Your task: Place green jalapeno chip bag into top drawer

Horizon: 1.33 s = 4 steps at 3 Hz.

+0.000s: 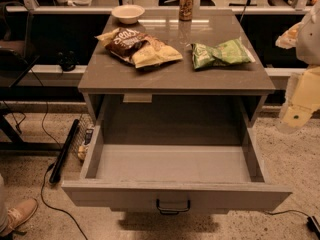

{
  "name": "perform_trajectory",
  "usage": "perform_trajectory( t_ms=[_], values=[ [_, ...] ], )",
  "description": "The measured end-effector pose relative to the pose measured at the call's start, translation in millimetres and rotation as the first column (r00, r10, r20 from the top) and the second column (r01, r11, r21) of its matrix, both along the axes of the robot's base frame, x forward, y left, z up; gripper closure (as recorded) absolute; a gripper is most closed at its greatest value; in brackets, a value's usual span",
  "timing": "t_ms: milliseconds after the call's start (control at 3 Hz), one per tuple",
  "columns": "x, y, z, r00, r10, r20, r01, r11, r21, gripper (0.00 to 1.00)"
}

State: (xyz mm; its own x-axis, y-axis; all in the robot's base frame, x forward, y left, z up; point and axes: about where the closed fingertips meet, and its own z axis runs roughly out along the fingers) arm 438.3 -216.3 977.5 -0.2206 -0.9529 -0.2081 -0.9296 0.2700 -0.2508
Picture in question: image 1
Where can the brown chip bag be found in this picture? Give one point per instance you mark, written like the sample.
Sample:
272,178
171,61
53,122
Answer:
126,42

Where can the green jalapeno chip bag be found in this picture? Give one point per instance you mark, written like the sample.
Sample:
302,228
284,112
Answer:
231,52

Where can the black bar on floor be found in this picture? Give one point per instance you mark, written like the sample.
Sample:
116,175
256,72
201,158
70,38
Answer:
57,168

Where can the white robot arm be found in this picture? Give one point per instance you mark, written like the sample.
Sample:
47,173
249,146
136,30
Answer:
308,43

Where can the orange soda can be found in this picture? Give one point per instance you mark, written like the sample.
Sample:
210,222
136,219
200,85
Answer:
185,9

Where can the black clamp on rail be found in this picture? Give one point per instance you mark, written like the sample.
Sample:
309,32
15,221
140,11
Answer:
67,61

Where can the wire basket with items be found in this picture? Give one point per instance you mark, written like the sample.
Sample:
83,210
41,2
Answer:
82,138

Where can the tan shoe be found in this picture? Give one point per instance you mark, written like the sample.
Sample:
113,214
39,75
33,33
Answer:
11,219

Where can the yellow chip bag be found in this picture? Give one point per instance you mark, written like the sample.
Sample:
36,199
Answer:
152,52

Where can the grey cabinet with counter top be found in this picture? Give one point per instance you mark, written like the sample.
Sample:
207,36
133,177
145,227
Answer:
108,74

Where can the open grey top drawer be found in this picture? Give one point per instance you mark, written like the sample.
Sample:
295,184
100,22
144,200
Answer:
174,148

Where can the white bowl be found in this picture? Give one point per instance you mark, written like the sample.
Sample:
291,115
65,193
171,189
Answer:
128,14

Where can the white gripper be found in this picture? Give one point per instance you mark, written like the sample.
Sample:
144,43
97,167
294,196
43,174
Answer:
310,44

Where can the black drawer handle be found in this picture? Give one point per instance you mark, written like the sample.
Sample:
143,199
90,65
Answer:
172,210

